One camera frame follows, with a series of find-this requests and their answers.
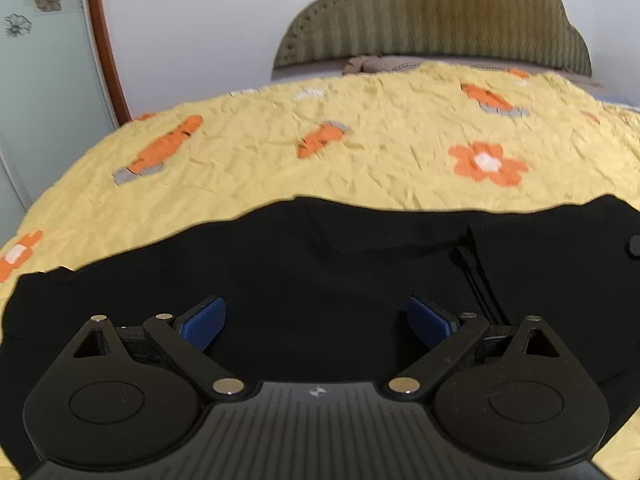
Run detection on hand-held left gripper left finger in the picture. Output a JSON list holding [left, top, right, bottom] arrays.
[[72, 296, 247, 402]]

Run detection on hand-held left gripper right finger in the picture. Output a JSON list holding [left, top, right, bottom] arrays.
[[384, 295, 567, 401]]

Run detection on black pants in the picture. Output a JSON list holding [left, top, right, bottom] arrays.
[[0, 192, 640, 463]]

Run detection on grey brown pillow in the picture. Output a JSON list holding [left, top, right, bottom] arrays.
[[372, 54, 603, 92]]

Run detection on yellow carrot print blanket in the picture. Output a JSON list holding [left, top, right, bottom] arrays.
[[0, 61, 640, 480]]

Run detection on brown crumpled cloth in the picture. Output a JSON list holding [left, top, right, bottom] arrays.
[[342, 54, 387, 77]]

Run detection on flower print wardrobe door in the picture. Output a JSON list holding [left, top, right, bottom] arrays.
[[0, 0, 122, 221]]

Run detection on olive padded headboard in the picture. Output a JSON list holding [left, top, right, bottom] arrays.
[[272, 0, 594, 80]]

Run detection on brown wooden door frame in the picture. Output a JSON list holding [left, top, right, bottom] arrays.
[[83, 0, 134, 125]]

